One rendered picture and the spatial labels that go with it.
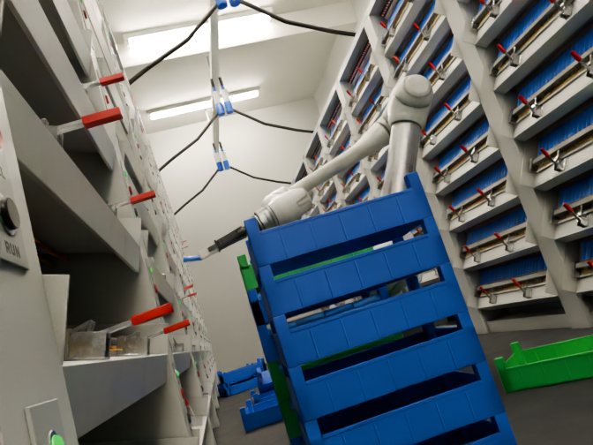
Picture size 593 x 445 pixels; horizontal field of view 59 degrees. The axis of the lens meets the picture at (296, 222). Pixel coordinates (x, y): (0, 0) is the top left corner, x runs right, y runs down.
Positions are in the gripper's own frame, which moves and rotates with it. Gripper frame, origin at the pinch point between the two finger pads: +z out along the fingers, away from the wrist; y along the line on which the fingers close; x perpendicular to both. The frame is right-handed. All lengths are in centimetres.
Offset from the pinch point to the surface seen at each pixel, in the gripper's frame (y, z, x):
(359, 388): 102, -2, 47
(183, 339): 20.6, 20.5, 23.0
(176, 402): 90, 23, 34
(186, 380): 20.3, 25.1, 33.6
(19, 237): 154, 19, 20
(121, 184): 90, 14, -3
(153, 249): 20.3, 15.5, -5.2
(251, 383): -168, 5, 61
